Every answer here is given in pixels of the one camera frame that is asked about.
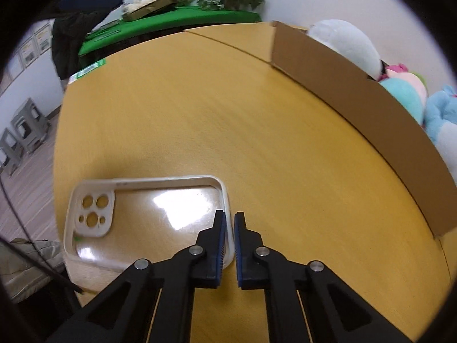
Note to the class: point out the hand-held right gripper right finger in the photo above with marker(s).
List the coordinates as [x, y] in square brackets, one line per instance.
[238, 250]

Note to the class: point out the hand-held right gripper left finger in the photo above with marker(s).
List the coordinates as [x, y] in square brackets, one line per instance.
[221, 246]

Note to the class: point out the white phone case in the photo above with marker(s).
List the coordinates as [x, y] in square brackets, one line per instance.
[92, 214]

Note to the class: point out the large cardboard box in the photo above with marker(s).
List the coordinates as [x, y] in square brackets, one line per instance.
[357, 107]

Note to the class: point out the teal plush doll green hair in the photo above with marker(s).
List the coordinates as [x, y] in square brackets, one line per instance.
[403, 93]

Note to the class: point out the white plush toy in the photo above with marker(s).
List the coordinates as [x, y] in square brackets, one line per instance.
[346, 43]

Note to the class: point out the blue plush toy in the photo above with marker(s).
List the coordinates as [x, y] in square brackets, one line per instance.
[442, 121]

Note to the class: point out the black rod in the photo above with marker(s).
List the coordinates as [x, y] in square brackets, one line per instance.
[46, 271]

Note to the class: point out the beige cloth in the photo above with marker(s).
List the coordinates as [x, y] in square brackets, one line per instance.
[25, 268]

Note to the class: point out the green table label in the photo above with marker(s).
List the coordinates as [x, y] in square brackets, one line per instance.
[87, 70]

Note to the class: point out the grey step stool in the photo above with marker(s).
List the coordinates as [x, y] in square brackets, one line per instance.
[30, 125]
[10, 153]

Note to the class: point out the green covered table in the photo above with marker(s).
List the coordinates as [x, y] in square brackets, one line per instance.
[160, 25]

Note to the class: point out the small cardboard box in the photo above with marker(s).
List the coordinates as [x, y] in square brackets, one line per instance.
[150, 9]

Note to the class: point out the dark blue cushion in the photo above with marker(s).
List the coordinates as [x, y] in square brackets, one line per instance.
[89, 1]

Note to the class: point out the framed wall picture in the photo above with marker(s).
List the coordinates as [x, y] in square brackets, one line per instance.
[43, 37]
[28, 53]

